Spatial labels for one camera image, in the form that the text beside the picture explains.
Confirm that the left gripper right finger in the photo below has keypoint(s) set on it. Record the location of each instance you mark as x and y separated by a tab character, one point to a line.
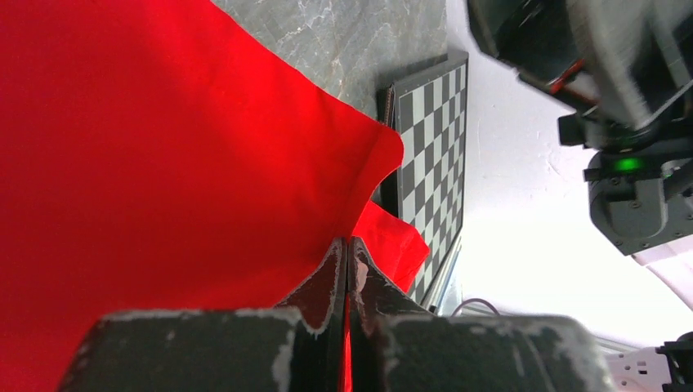
397	345

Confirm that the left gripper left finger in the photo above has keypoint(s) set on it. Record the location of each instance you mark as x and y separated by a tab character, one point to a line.
296	345

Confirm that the red jacket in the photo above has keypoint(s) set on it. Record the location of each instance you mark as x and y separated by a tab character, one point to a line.
154	155

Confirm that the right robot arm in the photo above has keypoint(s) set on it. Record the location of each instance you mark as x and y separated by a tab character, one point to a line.
625	68

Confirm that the black white checkerboard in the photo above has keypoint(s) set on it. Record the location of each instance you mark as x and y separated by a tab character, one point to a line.
428	109

